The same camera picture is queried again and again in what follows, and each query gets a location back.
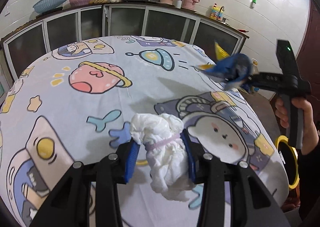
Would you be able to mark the black sleeve right forearm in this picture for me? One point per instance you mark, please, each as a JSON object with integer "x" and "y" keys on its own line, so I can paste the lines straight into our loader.
{"x": 308, "y": 169}

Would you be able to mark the blue woven basket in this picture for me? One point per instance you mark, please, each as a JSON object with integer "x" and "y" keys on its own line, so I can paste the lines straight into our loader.
{"x": 47, "y": 5}

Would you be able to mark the cartoon print tablecloth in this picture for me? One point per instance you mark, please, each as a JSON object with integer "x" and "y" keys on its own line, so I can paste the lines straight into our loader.
{"x": 76, "y": 102}

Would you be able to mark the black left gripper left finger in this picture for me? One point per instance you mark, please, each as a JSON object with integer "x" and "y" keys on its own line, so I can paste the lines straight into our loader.
{"x": 88, "y": 185}

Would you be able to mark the yellow rim black trash bin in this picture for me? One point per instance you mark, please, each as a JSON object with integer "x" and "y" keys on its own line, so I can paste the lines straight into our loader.
{"x": 289, "y": 157}

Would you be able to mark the person right hand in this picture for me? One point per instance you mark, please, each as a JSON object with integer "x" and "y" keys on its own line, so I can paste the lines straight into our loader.
{"x": 298, "y": 118}

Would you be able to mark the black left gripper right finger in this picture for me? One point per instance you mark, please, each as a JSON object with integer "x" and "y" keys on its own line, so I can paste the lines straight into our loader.
{"x": 251, "y": 202}

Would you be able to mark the white tissue bundle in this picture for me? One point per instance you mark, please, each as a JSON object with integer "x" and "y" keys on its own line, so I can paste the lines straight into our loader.
{"x": 165, "y": 153}

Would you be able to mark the blue yellow snack bag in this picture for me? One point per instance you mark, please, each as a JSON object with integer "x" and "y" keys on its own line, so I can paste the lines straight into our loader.
{"x": 233, "y": 71}

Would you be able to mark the dark red wooden door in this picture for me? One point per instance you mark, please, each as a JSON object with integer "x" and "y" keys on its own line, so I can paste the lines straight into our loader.
{"x": 308, "y": 57}

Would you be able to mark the kitchen counter cabinet glass doors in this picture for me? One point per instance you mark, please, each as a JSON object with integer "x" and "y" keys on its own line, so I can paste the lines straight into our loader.
{"x": 48, "y": 32}

